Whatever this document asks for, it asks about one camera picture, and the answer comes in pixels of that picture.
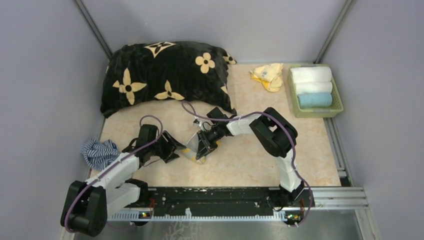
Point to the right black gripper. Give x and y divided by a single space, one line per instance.
205 145

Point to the pale yellow cream towel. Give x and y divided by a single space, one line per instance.
269 75

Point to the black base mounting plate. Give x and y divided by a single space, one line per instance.
222 201

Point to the white rolled towel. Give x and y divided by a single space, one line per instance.
313 87
311 74

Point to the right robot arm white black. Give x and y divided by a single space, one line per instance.
276 135

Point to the white toothed cable strip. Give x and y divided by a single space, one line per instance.
136 215

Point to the middle white rolled towel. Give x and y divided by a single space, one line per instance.
313 87

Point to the black pillow with tan flowers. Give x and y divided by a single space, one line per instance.
178 70

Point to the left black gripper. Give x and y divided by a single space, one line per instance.
171 145

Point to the light blue towel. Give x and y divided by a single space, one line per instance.
315 100

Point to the top white rolled towel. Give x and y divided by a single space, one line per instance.
311 74

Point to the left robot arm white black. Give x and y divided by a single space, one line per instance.
90 203

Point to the blue white striped towel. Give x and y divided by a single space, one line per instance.
99 155

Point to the aluminium frame rail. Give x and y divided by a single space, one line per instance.
340 198

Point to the yellow grey towel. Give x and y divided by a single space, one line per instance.
190 151

